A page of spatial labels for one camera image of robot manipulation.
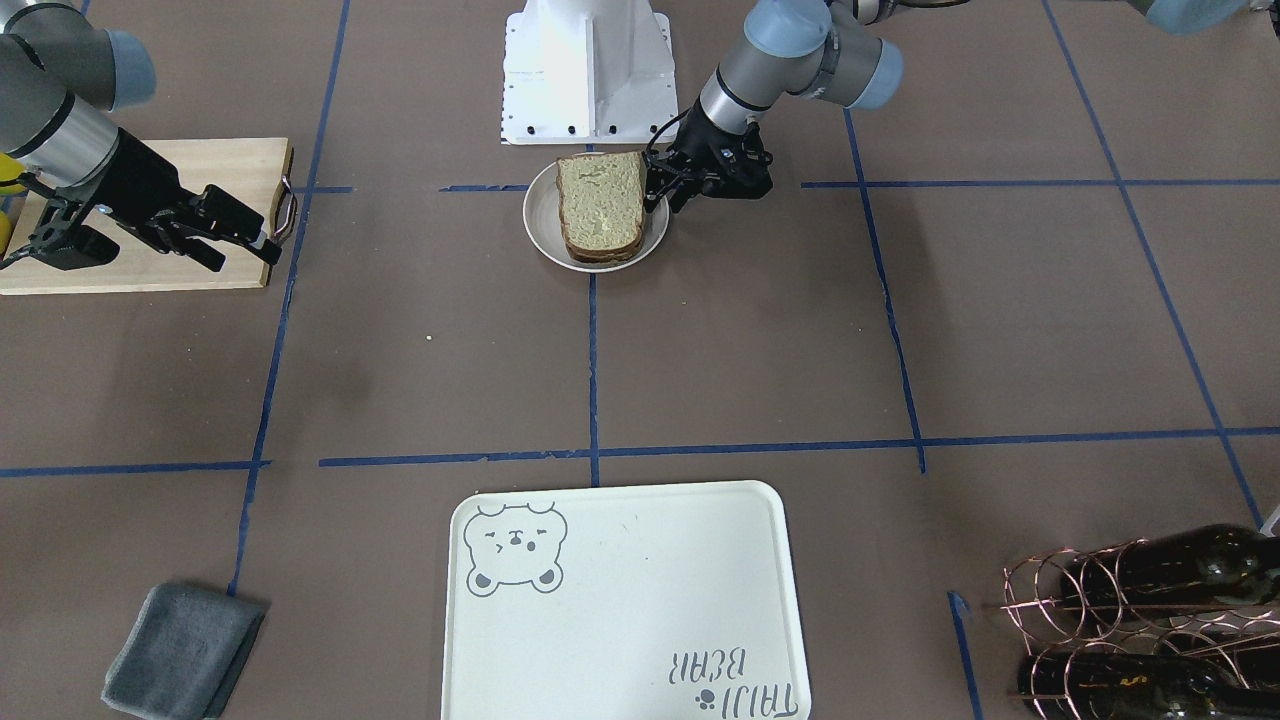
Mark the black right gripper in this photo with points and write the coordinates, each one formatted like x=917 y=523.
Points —
x=143 y=184

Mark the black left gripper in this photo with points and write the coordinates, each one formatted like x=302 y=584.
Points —
x=706 y=131

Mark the bread slice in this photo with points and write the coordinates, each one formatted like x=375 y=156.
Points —
x=608 y=247
x=602 y=192

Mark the white plate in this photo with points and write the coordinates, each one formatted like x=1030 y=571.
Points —
x=543 y=226

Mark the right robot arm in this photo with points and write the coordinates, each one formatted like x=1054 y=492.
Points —
x=62 y=79

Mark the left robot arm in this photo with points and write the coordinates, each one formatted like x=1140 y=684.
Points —
x=817 y=50

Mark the cream bear tray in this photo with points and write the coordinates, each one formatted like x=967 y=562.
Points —
x=666 y=601

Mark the grey folded cloth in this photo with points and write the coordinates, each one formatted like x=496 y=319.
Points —
x=184 y=655

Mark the dark wine bottle front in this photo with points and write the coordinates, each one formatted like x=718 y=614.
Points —
x=1184 y=678

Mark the dark wine bottle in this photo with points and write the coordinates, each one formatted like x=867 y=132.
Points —
x=1184 y=678
x=1217 y=565

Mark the dark wine bottle middle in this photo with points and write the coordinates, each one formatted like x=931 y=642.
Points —
x=1217 y=565

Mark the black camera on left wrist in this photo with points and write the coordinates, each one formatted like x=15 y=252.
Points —
x=744 y=171

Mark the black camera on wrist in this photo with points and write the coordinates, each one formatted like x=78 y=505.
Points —
x=62 y=240
x=744 y=171

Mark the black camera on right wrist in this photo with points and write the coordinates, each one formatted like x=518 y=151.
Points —
x=62 y=240

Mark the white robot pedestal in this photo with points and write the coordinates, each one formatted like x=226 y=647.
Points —
x=588 y=72

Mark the copper wire bottle rack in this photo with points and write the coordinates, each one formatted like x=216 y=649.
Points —
x=1034 y=606

